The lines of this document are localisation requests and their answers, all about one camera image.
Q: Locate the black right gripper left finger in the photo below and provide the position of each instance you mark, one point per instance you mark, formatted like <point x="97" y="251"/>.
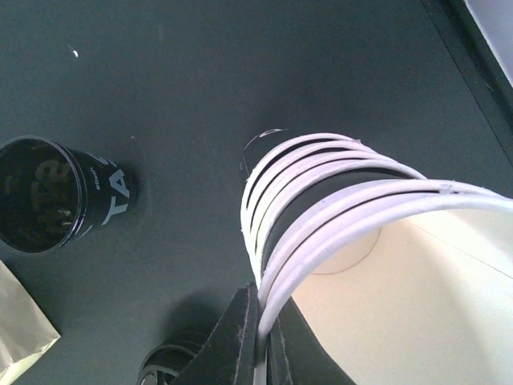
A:
<point x="228" y="356"/>

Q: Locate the black coffee cup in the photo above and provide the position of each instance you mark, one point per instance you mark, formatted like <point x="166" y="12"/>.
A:
<point x="51" y="195"/>

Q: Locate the stack of white paper cups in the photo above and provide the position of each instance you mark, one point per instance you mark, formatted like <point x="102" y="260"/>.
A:
<point x="403" y="279"/>

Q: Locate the cream paper bag with handles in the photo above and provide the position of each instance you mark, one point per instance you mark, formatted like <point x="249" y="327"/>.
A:
<point x="26" y="332"/>

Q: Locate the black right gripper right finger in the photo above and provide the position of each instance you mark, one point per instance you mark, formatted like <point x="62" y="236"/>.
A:
<point x="295" y="355"/>

